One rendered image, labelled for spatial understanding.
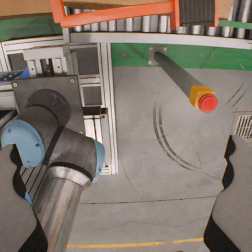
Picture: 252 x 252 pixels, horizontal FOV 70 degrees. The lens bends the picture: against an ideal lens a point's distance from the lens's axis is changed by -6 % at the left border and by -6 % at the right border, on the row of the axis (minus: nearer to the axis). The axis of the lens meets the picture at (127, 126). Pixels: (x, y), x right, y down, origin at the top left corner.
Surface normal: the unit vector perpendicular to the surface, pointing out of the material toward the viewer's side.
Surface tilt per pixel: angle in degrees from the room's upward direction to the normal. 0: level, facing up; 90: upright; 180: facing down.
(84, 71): 0
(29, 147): 7
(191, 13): 0
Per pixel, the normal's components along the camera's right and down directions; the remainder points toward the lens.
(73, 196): 0.76, -0.35
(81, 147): 0.45, -0.55
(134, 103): 0.04, 0.49
